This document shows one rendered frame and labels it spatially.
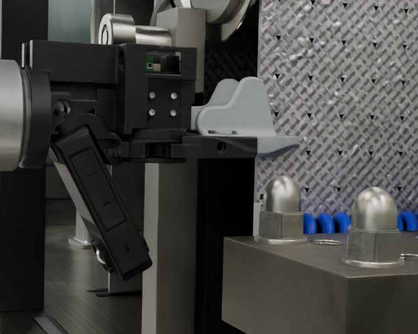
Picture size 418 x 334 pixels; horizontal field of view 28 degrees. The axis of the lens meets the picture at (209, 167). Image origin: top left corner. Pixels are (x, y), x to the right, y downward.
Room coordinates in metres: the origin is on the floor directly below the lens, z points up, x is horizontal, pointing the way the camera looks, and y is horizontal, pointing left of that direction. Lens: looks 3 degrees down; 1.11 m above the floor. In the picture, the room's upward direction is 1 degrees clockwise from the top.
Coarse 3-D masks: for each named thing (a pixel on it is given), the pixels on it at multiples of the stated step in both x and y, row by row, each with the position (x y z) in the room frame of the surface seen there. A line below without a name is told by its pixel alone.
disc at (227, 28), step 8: (240, 0) 0.65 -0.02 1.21; (248, 0) 0.64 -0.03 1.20; (240, 8) 0.65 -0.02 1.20; (248, 8) 0.64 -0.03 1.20; (232, 16) 0.67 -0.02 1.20; (240, 16) 0.65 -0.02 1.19; (248, 16) 0.65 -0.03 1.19; (208, 24) 0.71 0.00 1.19; (216, 24) 0.70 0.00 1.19; (224, 24) 0.68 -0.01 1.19; (232, 24) 0.67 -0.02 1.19; (240, 24) 0.66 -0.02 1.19; (208, 32) 0.71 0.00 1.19; (216, 32) 0.70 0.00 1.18; (224, 32) 0.68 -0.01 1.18; (232, 32) 0.67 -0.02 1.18; (208, 40) 0.71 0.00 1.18; (216, 40) 0.70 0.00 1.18; (224, 40) 0.68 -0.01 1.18
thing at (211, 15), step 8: (192, 0) 0.73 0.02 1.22; (200, 0) 0.71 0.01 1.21; (208, 0) 0.70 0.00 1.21; (216, 0) 0.68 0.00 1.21; (224, 0) 0.67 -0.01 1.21; (232, 0) 0.66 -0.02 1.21; (256, 0) 0.66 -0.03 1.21; (200, 8) 0.71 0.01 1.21; (208, 8) 0.69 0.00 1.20; (216, 8) 0.68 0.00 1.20; (224, 8) 0.67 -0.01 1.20; (232, 8) 0.66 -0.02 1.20; (256, 8) 0.67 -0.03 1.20; (208, 16) 0.69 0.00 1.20; (216, 16) 0.68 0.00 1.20; (224, 16) 0.67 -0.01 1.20; (256, 16) 0.68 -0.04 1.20; (248, 24) 0.70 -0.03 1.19; (256, 24) 0.70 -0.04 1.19
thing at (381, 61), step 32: (288, 32) 0.65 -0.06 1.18; (320, 32) 0.66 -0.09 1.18; (352, 32) 0.67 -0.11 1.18; (384, 32) 0.68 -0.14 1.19; (416, 32) 0.69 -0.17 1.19; (288, 64) 0.65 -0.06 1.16; (320, 64) 0.66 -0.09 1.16; (352, 64) 0.67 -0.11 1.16; (384, 64) 0.68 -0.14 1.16; (416, 64) 0.69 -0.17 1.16; (288, 96) 0.65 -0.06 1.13; (320, 96) 0.66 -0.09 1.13; (352, 96) 0.67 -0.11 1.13; (384, 96) 0.68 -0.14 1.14; (416, 96) 0.70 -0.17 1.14; (288, 128) 0.65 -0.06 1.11; (320, 128) 0.66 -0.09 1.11; (352, 128) 0.67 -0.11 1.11; (384, 128) 0.68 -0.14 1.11; (416, 128) 0.70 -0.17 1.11; (256, 160) 0.64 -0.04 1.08; (288, 160) 0.65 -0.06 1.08; (320, 160) 0.66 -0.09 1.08; (352, 160) 0.67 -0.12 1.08; (384, 160) 0.68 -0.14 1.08; (416, 160) 0.70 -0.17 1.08; (256, 192) 0.64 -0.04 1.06; (320, 192) 0.66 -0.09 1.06; (352, 192) 0.67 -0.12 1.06; (416, 192) 0.70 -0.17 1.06
